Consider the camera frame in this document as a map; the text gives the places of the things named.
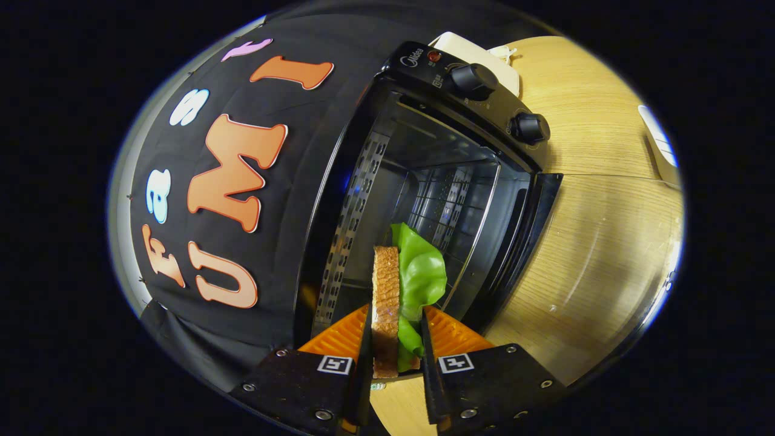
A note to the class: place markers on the white pop-up toaster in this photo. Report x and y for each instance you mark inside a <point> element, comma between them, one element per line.
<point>484,60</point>

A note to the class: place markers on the black backdrop cloth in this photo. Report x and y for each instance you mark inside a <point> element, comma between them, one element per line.
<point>284,242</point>

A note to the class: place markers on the black toaster oven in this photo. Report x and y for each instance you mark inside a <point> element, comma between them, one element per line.
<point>424,66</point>

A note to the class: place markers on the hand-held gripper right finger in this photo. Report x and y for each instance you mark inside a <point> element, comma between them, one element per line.
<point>484,381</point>

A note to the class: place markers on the small white square dish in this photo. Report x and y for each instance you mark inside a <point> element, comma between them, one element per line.
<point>659,139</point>

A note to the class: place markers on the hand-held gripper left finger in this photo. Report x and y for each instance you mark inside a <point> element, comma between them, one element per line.
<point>303,381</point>

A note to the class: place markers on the toast and lettuce sandwich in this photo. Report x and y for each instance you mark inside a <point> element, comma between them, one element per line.
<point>385,290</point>

